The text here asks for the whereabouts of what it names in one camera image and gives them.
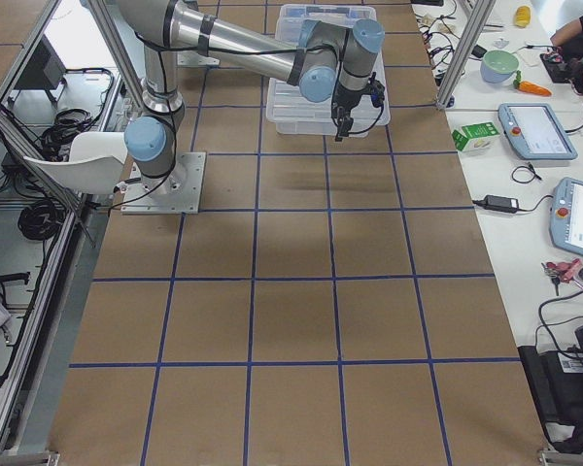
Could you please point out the lower teach pendant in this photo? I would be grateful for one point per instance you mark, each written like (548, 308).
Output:
(566, 218)

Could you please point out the white plastic chair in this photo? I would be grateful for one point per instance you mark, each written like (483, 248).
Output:
(95, 163)

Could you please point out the green and blue bowl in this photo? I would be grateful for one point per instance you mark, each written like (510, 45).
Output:
(497, 66)

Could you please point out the upper teach pendant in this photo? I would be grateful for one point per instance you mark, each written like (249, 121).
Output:
(534, 132)

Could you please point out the black monitor on floor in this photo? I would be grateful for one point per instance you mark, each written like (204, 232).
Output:
(43, 71)

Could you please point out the toy carrot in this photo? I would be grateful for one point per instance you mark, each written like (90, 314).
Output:
(529, 87)

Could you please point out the aluminium frame post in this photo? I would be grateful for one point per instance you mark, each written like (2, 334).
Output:
(471, 32)

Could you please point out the green white carton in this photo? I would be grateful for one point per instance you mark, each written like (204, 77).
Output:
(477, 136)

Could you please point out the clear plastic storage box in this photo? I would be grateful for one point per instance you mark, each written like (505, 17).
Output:
(293, 114)

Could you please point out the yellow toy corn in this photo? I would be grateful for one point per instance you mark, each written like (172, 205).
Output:
(522, 16)

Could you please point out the black power adapter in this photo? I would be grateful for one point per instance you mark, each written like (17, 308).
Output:
(496, 203)

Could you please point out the translucent plastic box lid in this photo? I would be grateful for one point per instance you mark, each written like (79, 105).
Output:
(291, 17)

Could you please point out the pink keychain with keys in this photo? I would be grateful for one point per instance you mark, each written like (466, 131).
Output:
(561, 272)

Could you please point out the teach pendant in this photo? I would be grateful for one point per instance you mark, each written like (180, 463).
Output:
(534, 132)
(566, 218)

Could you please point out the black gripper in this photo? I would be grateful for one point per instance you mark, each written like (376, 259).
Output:
(346, 99)

